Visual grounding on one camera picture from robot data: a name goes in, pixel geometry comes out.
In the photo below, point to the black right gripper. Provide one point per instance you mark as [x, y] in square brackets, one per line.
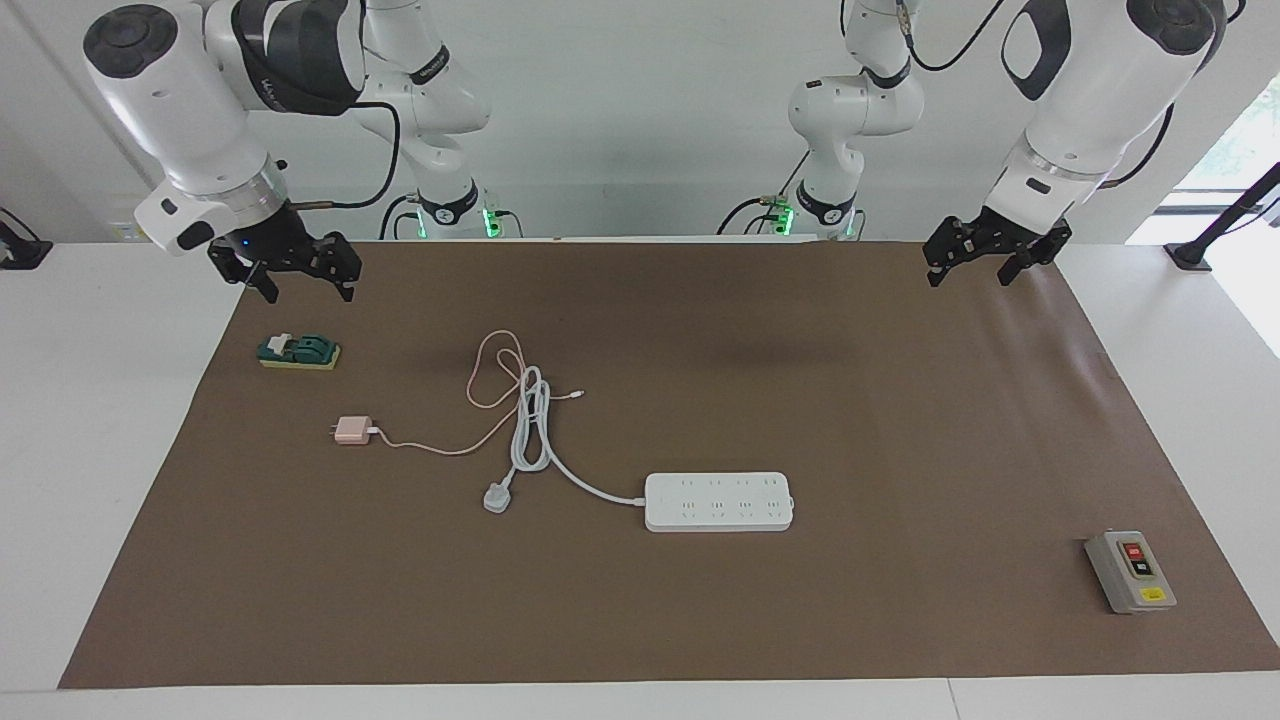
[280, 240]

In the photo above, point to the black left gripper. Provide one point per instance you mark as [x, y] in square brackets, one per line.
[1005, 238]

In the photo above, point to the pink charger adapter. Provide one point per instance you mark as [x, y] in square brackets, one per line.
[352, 431]

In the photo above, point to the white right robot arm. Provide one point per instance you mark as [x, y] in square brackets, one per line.
[170, 100]

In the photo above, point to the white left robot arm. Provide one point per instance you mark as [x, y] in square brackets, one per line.
[1090, 90]

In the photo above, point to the white power strip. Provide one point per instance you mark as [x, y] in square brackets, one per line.
[720, 502]

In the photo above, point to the black clamp stand with pole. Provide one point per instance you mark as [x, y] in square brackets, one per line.
[1190, 255]

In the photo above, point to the black table clamp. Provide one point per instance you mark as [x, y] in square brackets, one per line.
[25, 255]

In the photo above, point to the brown table mat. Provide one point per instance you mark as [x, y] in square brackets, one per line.
[700, 620]

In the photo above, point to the green knife switch block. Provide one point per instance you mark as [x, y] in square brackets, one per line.
[300, 352]

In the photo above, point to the white wall outlet box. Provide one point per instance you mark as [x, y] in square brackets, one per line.
[125, 233]

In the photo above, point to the grey on-off switch box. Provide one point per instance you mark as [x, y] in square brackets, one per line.
[1130, 575]

